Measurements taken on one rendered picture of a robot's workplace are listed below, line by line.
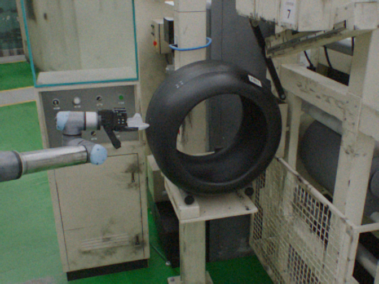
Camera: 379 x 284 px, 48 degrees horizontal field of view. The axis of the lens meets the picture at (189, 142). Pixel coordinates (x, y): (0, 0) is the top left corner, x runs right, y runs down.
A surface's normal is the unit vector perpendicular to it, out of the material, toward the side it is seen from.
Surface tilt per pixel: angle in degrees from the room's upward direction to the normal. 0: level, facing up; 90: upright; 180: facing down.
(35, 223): 0
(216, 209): 0
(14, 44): 90
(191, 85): 49
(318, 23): 90
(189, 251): 90
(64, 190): 90
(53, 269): 0
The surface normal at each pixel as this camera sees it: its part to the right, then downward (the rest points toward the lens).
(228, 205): -0.01, -0.92
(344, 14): -0.97, 0.11
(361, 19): 0.23, 0.07
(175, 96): -0.34, -0.18
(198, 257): 0.25, 0.37
